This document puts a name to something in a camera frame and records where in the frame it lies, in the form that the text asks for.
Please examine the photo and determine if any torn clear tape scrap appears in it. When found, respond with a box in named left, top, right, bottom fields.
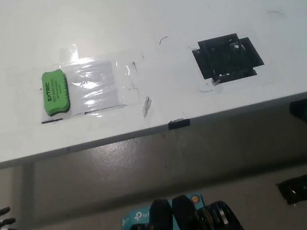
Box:
left=138, top=96, right=155, bottom=120

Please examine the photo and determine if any small black edge tape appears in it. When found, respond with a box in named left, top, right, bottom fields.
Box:
left=167, top=117, right=192, bottom=131

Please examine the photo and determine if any black table foot plate right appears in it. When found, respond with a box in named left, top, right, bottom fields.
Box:
left=275, top=174, right=307, bottom=208

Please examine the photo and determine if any black tape square patch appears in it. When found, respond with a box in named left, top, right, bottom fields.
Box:
left=190, top=29, right=267, bottom=86

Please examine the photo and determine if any teal TP-Link box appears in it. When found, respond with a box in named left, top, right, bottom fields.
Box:
left=118, top=191, right=209, bottom=230

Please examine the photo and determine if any green whiteboard eraser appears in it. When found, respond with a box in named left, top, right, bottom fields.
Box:
left=38, top=68, right=74, bottom=119

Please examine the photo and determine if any clear plastic tape sheet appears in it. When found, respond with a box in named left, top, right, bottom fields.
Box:
left=61, top=56, right=138, bottom=117

